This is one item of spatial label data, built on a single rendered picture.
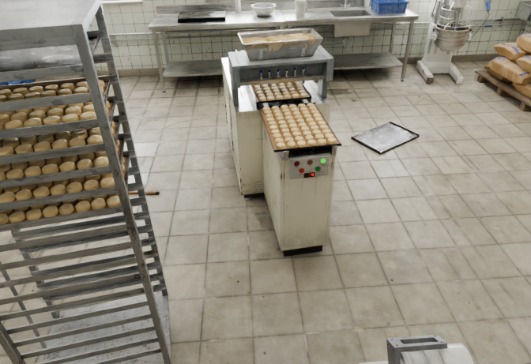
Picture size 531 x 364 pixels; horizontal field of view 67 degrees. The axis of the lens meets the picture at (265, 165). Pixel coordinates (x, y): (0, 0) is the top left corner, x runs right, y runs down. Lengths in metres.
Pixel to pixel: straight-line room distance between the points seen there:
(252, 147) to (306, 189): 0.74
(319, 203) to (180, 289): 1.06
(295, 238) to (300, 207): 0.27
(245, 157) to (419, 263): 1.47
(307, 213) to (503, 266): 1.39
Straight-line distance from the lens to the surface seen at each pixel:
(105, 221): 2.18
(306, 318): 2.59
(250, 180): 3.25
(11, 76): 1.41
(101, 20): 1.74
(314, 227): 2.74
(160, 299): 2.57
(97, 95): 1.35
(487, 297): 2.98
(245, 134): 3.02
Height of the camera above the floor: 2.08
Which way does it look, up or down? 33 degrees down
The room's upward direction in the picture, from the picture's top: 1 degrees counter-clockwise
